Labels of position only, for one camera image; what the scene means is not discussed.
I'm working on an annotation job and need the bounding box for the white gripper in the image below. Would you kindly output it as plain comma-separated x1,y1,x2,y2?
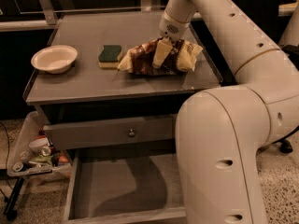
152,12,189,69

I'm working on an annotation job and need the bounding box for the brown chip bag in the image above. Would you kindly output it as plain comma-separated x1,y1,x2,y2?
118,38,203,77

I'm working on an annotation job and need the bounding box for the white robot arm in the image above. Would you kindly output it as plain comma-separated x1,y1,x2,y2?
160,0,299,224

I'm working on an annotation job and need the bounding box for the grey drawer cabinet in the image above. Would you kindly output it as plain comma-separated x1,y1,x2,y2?
23,9,224,224

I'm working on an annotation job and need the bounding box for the round metal drawer knob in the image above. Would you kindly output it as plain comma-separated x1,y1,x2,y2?
128,129,135,138

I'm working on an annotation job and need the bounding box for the grey top drawer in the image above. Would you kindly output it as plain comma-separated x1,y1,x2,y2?
44,115,175,149

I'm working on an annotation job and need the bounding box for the grey open middle drawer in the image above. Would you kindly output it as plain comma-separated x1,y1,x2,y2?
64,148,187,224

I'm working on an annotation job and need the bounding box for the green yellow sponge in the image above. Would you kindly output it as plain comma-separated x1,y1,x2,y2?
98,45,122,69

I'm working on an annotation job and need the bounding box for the black office chair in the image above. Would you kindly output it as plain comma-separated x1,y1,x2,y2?
231,0,298,156

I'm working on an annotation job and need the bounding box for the white paper bowl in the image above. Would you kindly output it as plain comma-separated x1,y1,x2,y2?
31,45,78,74

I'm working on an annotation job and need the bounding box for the metal railing bar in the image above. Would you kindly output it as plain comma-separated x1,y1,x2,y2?
0,2,298,32

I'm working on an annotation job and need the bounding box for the metal can in bin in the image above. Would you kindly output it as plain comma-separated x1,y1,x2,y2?
40,147,51,157

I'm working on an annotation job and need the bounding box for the white cup in bin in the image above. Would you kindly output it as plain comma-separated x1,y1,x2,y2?
29,137,49,153

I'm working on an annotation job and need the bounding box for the clear plastic bin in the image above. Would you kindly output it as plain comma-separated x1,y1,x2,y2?
7,111,71,179

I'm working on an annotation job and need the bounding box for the black stand leg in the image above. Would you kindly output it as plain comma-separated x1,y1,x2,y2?
3,177,24,221

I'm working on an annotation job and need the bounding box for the metal railing bracket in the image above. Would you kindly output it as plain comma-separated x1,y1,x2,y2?
38,0,58,25

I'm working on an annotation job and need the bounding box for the black floor cable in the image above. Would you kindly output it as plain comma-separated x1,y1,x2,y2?
0,120,12,203

